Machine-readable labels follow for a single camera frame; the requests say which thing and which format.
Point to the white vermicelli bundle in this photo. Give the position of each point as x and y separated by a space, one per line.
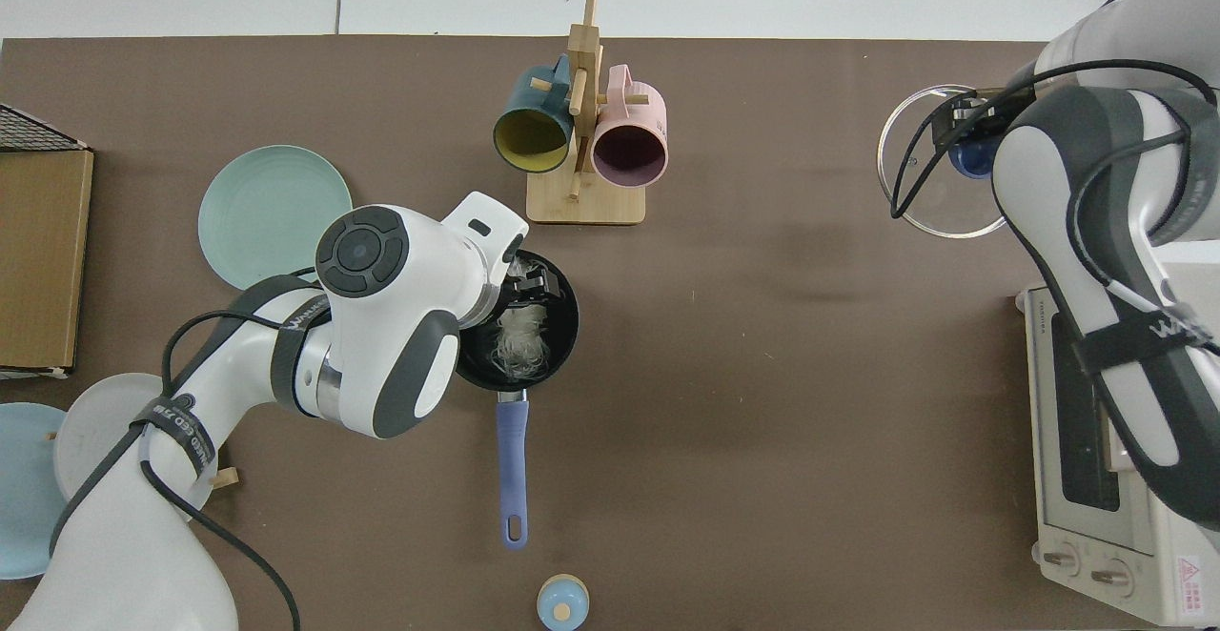
522 340

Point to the glass lid with blue knob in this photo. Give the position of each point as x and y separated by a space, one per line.
920 202

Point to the green plate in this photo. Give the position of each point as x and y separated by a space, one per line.
257 202

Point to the wooden plate rack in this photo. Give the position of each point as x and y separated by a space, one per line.
227 478

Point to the grey plate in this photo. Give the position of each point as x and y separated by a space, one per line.
95 421

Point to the light blue plate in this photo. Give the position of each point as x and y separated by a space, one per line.
24 488

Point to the wooden cup stand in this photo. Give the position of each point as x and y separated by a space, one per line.
586 202

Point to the dark teal cup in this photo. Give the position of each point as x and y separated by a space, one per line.
530 140

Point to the pink cup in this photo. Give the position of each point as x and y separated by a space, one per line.
629 150

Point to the brown table cloth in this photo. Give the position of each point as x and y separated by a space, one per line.
762 421

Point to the small blue round thing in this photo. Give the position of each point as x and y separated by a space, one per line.
562 604

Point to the pale toaster oven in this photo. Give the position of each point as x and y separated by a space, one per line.
1077 517

